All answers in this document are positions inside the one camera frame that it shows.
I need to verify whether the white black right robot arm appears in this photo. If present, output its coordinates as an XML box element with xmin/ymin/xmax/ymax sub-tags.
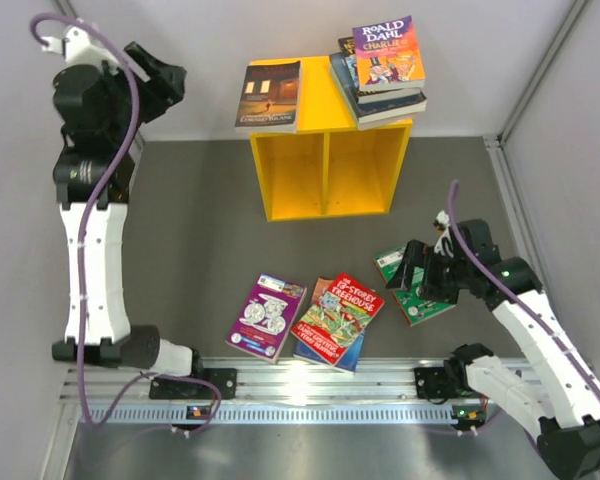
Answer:
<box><xmin>375</xmin><ymin>213</ymin><xmax>600</xmax><ymax>479</ymax></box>

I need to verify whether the aluminium corner frame post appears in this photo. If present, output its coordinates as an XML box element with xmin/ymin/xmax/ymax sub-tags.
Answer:
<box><xmin>496</xmin><ymin>0</ymin><xmax>592</xmax><ymax>147</ymax></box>

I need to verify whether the dark blue paperback book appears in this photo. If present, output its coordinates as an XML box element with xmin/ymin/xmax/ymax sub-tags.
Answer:
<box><xmin>329</xmin><ymin>53</ymin><xmax>427</xmax><ymax>124</ymax></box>

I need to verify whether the dark orange Edward Tulane book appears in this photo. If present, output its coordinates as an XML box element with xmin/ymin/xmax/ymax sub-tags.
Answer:
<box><xmin>234</xmin><ymin>60</ymin><xmax>302</xmax><ymax>134</ymax></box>

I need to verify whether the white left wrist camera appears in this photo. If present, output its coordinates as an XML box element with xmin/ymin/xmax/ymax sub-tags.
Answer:
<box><xmin>41</xmin><ymin>26</ymin><xmax>119</xmax><ymax>69</ymax></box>

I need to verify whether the purple Roald Dahl book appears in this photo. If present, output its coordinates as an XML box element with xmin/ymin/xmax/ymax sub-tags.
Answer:
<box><xmin>352</xmin><ymin>15</ymin><xmax>426</xmax><ymax>92</ymax></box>

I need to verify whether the red 13-storey treehouse book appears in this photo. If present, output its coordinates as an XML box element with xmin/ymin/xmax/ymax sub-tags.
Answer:
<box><xmin>291</xmin><ymin>273</ymin><xmax>385</xmax><ymax>366</ymax></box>

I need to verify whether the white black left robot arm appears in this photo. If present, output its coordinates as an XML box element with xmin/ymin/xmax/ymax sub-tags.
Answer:
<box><xmin>52</xmin><ymin>41</ymin><xmax>237</xmax><ymax>400</ymax></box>

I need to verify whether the yellow wooden cubby shelf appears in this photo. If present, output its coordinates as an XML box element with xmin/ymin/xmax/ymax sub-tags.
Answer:
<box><xmin>250</xmin><ymin>56</ymin><xmax>413</xmax><ymax>221</ymax></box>

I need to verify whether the purple white paperback book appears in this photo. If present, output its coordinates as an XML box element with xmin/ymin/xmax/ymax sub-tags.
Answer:
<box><xmin>225</xmin><ymin>273</ymin><xmax>307</xmax><ymax>364</ymax></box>

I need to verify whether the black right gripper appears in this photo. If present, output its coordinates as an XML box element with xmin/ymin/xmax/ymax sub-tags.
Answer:
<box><xmin>386</xmin><ymin>238</ymin><xmax>471</xmax><ymax>303</ymax></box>

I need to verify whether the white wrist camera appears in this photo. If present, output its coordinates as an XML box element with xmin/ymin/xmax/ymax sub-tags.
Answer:
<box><xmin>433</xmin><ymin>210</ymin><xmax>454</xmax><ymax>258</ymax></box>
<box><xmin>41</xmin><ymin>26</ymin><xmax>119</xmax><ymax>69</ymax></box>

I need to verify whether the green red paperback book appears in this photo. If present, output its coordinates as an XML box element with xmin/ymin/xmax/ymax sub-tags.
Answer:
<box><xmin>374</xmin><ymin>245</ymin><xmax>454</xmax><ymax>326</ymax></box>

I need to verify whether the teal paperback book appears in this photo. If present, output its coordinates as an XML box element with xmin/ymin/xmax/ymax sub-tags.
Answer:
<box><xmin>356</xmin><ymin>115</ymin><xmax>413</xmax><ymax>131</ymax></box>

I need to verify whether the black blue treehouse book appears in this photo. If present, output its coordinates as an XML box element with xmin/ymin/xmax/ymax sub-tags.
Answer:
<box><xmin>338</xmin><ymin>36</ymin><xmax>421</xmax><ymax>104</ymax></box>

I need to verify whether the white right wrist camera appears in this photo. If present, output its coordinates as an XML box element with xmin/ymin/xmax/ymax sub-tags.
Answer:
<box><xmin>433</xmin><ymin>210</ymin><xmax>454</xmax><ymax>258</ymax></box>

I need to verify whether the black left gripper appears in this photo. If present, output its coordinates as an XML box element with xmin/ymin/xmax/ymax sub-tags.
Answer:
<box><xmin>98</xmin><ymin>42</ymin><xmax>184</xmax><ymax>147</ymax></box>

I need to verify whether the aluminium mounting rail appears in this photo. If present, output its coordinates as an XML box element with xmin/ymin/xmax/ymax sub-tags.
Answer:
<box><xmin>62</xmin><ymin>357</ymin><xmax>600</xmax><ymax>426</ymax></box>

